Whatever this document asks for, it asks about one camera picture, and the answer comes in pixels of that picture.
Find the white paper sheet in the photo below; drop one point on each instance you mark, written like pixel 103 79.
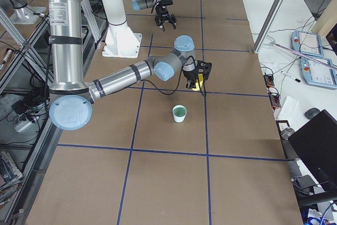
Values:
pixel 288 108

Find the teach pendant lower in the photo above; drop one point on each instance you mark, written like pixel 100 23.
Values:
pixel 316 74

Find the teach pendant upper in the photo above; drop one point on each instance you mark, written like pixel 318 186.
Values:
pixel 307 43

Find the light green cup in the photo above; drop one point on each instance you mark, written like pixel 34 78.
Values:
pixel 179 113

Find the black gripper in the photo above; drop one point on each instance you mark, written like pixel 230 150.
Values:
pixel 162 13
pixel 190 75

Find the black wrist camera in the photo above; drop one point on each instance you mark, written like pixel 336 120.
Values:
pixel 166 2

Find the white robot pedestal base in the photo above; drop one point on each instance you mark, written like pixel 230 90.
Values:
pixel 120 40

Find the black computer mouse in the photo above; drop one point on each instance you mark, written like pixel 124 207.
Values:
pixel 311 113

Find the black laptop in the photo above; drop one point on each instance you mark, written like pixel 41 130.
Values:
pixel 315 145

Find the black marker pen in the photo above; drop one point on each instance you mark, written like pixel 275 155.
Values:
pixel 291 77

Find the white power strip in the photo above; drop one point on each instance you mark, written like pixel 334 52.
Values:
pixel 23 122

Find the teach pendant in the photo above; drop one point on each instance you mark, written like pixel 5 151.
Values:
pixel 316 74
pixel 307 43

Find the yellow cup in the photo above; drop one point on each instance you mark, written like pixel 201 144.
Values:
pixel 198 82

